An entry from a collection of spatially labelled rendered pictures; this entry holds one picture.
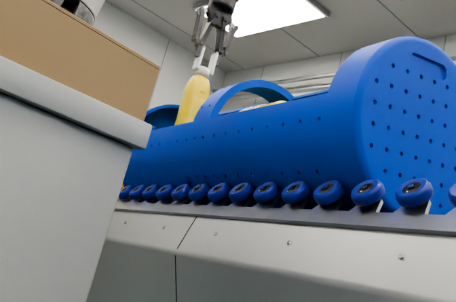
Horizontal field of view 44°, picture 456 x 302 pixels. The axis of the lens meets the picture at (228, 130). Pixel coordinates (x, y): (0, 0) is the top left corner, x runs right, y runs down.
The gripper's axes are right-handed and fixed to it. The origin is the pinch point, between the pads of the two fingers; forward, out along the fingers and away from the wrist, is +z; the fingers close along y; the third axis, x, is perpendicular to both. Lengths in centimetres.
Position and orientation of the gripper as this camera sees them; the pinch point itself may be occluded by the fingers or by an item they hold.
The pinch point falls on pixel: (205, 62)
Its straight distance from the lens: 155.3
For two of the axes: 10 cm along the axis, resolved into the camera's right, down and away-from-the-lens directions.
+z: -2.5, 9.3, -2.6
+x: -5.4, 0.9, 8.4
